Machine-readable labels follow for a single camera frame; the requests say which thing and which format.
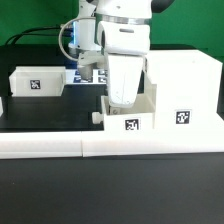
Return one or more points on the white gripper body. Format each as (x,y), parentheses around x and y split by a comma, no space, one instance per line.
(124,72)

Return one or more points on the white front drawer with tag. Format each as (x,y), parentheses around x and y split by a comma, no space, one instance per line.
(140,117)

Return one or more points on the white drawer with tag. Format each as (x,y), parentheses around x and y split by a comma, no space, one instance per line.
(37,81)
(140,117)

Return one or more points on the white drawer cabinet box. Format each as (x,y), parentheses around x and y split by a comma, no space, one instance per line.
(184,87)

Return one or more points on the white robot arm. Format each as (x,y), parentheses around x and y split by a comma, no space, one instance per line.
(115,36)

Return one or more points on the white rear drawer with tag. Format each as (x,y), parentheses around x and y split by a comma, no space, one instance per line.
(37,81)

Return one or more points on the white sheet with tags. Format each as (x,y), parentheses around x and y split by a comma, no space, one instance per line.
(96,77)

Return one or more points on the white foam rail front right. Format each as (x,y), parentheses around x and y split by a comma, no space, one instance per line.
(102,143)

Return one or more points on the white foam rail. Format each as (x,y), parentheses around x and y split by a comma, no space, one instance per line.
(40,145)
(102,143)

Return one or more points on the white foam rail front left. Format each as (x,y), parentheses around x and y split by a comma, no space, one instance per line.
(40,145)

